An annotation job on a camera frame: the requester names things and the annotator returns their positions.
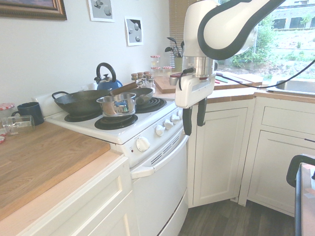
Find wooden window blind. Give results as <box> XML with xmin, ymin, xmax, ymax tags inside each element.
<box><xmin>168</xmin><ymin>0</ymin><xmax>190</xmax><ymax>51</ymax></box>

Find white corner cabinet door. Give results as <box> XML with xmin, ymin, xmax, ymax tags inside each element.
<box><xmin>188</xmin><ymin>97</ymin><xmax>256</xmax><ymax>209</ymax></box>

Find small grey shapes print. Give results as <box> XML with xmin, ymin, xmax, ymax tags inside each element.
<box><xmin>124</xmin><ymin>16</ymin><xmax>144</xmax><ymax>47</ymax></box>

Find jar with red checkered lid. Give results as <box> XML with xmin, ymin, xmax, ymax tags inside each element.
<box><xmin>0</xmin><ymin>102</ymin><xmax>16</xmax><ymax>118</ymax></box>

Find black kitchen utensils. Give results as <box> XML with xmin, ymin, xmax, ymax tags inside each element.
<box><xmin>164</xmin><ymin>37</ymin><xmax>185</xmax><ymax>59</ymax></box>

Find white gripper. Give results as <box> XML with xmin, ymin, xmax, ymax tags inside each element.
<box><xmin>175</xmin><ymin>73</ymin><xmax>216</xmax><ymax>136</ymax></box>

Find stainless steel sink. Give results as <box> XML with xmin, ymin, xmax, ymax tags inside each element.
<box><xmin>266</xmin><ymin>80</ymin><xmax>315</xmax><ymax>96</ymax></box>

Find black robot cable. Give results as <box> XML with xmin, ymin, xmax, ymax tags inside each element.
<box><xmin>178</xmin><ymin>59</ymin><xmax>315</xmax><ymax>91</ymax></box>

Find white counter cabinet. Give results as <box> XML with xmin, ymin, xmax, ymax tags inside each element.
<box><xmin>0</xmin><ymin>152</ymin><xmax>135</xmax><ymax>236</ymax></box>

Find white oven door handle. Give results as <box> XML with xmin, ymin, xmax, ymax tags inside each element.
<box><xmin>130</xmin><ymin>134</ymin><xmax>189</xmax><ymax>180</ymax></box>

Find large grey shapes print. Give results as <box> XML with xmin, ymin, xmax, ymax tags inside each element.
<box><xmin>88</xmin><ymin>0</ymin><xmax>116</xmax><ymax>23</ymax></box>

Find wood framed painting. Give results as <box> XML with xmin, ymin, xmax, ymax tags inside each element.
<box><xmin>0</xmin><ymin>0</ymin><xmax>68</xmax><ymax>21</ymax></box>

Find white sink cabinet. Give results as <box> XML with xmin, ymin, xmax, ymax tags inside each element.
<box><xmin>237</xmin><ymin>95</ymin><xmax>315</xmax><ymax>218</ymax></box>

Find grey frying pan wooden handle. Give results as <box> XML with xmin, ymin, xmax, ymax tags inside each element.
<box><xmin>110</xmin><ymin>81</ymin><xmax>155</xmax><ymax>107</ymax></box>

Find white electric stove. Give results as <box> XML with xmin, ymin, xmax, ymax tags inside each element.
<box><xmin>31</xmin><ymin>83</ymin><xmax>190</xmax><ymax>236</ymax></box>

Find blue kettle black handle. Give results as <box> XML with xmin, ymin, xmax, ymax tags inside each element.
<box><xmin>94</xmin><ymin>62</ymin><xmax>124</xmax><ymax>91</ymax></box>

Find white oven door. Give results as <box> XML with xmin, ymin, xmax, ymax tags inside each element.
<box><xmin>130</xmin><ymin>134</ymin><xmax>189</xmax><ymax>236</ymax></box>

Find clear glass jar lying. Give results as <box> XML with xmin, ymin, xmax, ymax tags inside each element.
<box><xmin>0</xmin><ymin>115</ymin><xmax>36</xmax><ymax>137</ymax></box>

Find green utensil holder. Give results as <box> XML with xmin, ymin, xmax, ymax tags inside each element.
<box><xmin>174</xmin><ymin>56</ymin><xmax>184</xmax><ymax>72</ymax></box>

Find red and silver can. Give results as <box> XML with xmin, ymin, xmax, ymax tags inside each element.
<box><xmin>169</xmin><ymin>74</ymin><xmax>183</xmax><ymax>86</ymax></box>

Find large white oven knob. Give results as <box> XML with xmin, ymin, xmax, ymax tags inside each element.
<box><xmin>135</xmin><ymin>137</ymin><xmax>151</xmax><ymax>152</ymax></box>

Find black cast iron wok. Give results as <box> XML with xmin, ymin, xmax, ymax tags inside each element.
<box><xmin>51</xmin><ymin>89</ymin><xmax>112</xmax><ymax>116</ymax></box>

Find dark blue mug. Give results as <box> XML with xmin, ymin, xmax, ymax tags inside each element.
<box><xmin>11</xmin><ymin>101</ymin><xmax>45</xmax><ymax>126</ymax></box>

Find stainless steel saucepan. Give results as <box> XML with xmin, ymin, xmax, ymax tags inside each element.
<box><xmin>96</xmin><ymin>92</ymin><xmax>137</xmax><ymax>117</ymax></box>

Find wooden cutting board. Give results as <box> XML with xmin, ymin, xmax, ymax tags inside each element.
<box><xmin>152</xmin><ymin>72</ymin><xmax>263</xmax><ymax>94</ymax></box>

